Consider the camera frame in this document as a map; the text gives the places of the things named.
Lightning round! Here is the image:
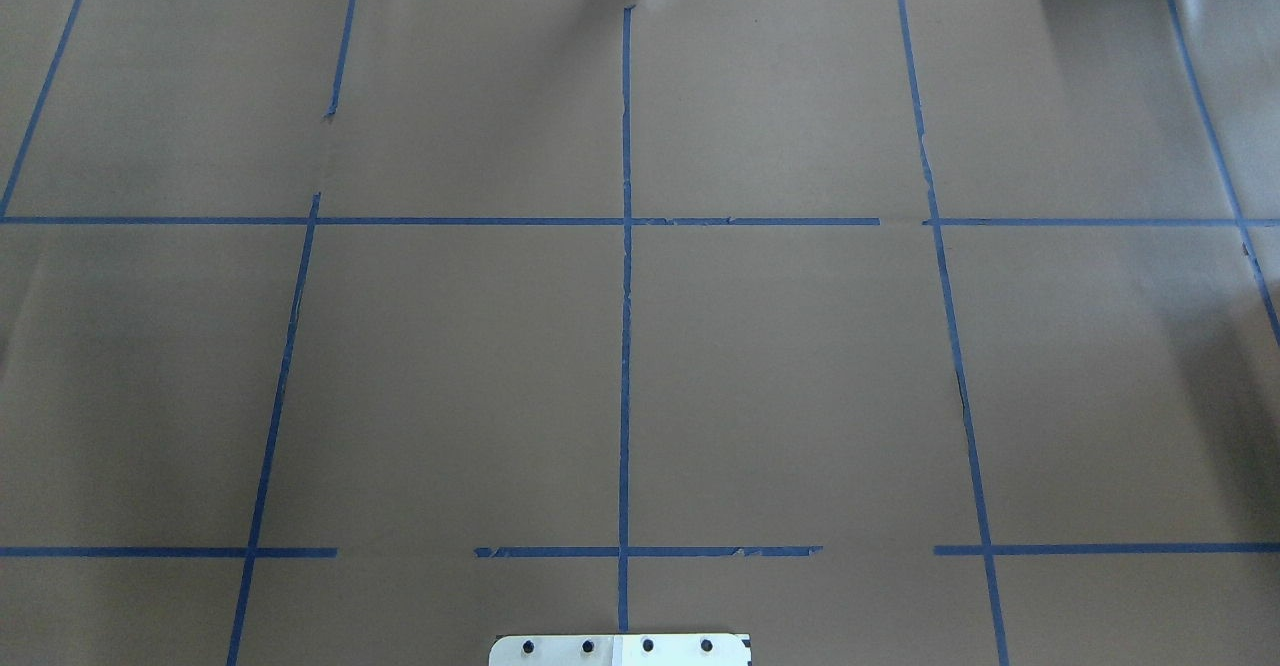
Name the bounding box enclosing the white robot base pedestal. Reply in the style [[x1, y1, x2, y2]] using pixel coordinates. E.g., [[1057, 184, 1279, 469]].
[[488, 633, 753, 665]]

